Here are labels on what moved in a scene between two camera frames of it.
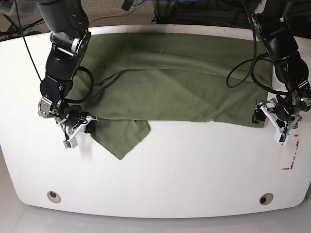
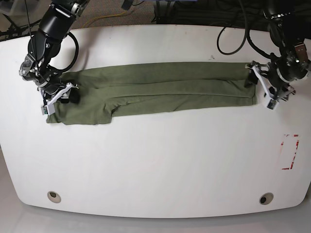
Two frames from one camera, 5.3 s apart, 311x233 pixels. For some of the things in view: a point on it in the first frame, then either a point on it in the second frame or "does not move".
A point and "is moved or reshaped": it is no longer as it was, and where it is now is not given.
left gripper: [70, 116] to [52, 88]
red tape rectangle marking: [292, 162] does not move
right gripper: [284, 110] to [273, 77]
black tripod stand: [14, 29] does not move
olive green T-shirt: [126, 80] is moved or reshaped
